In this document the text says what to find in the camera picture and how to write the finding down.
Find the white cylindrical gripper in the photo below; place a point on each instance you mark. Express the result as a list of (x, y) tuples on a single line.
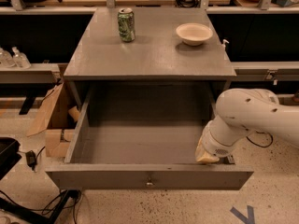
[(214, 146)]

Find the grey top drawer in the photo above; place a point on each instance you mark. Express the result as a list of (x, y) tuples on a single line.
[(143, 137)]

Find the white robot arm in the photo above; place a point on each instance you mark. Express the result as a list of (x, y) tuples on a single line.
[(240, 112)]

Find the grey wooden drawer cabinet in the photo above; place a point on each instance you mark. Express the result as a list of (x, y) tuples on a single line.
[(155, 79)]

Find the open cardboard box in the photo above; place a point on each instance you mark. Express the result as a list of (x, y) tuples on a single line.
[(57, 117)]

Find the small white pump bottle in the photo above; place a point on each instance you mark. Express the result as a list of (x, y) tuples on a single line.
[(225, 44)]

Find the white paper bowl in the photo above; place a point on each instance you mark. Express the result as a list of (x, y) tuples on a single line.
[(194, 34)]

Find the black metal stand base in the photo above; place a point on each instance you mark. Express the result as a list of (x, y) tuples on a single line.
[(46, 215)]

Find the green soda can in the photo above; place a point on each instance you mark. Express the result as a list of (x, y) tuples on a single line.
[(126, 22)]

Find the black power adapter left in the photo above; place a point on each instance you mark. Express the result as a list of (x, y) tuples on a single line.
[(31, 159)]

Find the black bin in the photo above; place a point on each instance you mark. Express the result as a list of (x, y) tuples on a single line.
[(9, 155)]

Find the clear sanitizer bottle right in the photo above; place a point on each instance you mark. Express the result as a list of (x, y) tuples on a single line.
[(20, 59)]

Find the clear sanitizer bottle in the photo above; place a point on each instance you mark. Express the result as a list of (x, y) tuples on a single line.
[(20, 59), (6, 59)]

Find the clear sanitizer bottle left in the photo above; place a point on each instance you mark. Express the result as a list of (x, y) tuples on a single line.
[(6, 59)]

